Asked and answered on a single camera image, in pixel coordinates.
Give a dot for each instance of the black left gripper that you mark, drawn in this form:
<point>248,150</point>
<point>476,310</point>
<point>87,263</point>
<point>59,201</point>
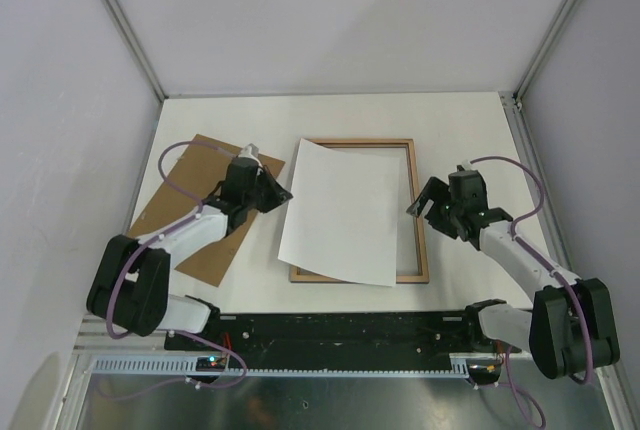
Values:
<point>278,195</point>

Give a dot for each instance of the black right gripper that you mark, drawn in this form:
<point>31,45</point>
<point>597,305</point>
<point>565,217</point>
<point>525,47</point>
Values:
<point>435,189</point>

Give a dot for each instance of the printed photo paper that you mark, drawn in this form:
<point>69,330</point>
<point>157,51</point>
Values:
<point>343,219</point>

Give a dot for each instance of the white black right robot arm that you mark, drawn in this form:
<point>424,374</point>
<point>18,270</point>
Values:
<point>570,329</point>

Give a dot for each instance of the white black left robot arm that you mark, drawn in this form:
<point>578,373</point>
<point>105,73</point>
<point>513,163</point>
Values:
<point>131,287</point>

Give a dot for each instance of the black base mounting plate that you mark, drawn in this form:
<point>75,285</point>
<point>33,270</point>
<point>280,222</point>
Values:
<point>369,342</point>

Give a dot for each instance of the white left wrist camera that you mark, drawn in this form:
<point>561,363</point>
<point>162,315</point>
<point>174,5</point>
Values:
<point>250,151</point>

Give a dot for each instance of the right side aluminium rail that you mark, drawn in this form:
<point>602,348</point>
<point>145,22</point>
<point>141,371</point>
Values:
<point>553,250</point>

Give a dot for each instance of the grey slotted cable duct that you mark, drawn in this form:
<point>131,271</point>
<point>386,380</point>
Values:
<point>195,365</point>

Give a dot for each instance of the right aluminium corner post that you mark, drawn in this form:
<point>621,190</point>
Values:
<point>561,19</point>

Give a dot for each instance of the aluminium corner post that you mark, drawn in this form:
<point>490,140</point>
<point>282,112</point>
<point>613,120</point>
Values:
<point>561,19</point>
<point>123,26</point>

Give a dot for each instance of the left aluminium corner post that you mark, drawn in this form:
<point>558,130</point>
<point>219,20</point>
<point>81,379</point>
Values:
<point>123,26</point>

